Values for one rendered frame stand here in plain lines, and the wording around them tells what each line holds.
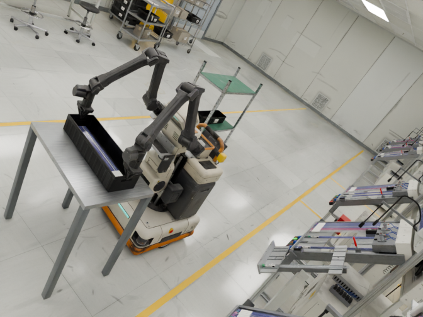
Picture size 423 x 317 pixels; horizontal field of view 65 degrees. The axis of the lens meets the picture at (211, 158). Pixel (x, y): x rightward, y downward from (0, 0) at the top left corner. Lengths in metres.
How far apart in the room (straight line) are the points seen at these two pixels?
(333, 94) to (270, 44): 2.70
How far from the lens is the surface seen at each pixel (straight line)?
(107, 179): 1.87
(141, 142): 1.73
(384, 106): 11.02
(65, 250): 2.01
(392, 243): 2.38
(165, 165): 2.30
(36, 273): 2.47
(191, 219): 2.88
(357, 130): 11.14
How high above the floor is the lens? 1.99
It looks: 26 degrees down
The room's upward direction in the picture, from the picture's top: 32 degrees clockwise
